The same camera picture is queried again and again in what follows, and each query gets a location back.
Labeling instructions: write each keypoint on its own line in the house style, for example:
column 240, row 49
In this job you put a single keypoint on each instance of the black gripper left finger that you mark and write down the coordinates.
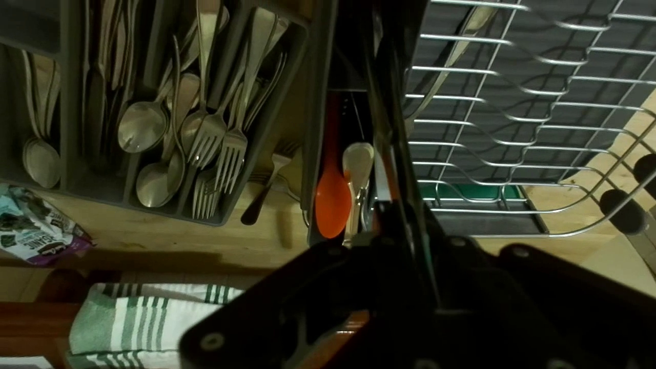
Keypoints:
column 294, row 294

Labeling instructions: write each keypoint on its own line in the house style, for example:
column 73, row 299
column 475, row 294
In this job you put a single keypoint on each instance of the silver metal spoon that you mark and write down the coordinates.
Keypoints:
column 142, row 125
column 155, row 185
column 42, row 164

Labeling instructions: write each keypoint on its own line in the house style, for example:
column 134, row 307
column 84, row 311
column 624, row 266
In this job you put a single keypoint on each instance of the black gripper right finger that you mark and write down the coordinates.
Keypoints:
column 546, row 315

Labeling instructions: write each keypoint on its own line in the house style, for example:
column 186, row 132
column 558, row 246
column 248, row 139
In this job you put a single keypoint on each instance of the grey dish drying rack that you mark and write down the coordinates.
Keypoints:
column 546, row 82

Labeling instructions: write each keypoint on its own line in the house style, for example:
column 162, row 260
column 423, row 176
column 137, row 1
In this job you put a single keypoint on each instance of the orange plastic spoon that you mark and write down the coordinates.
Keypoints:
column 332, row 198

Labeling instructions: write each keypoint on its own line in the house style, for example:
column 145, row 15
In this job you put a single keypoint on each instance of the green striped white towel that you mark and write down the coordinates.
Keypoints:
column 135, row 329

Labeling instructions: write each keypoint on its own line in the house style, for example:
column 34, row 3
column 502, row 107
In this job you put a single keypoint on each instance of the grey cutlery tray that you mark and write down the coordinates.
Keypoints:
column 68, row 102

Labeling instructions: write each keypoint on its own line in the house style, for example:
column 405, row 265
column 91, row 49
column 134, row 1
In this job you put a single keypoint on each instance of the small printed package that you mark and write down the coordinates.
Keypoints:
column 34, row 233

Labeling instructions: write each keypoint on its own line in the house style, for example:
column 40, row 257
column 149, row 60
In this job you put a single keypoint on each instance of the silver wide-bladed utensil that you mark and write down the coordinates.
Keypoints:
column 358, row 160

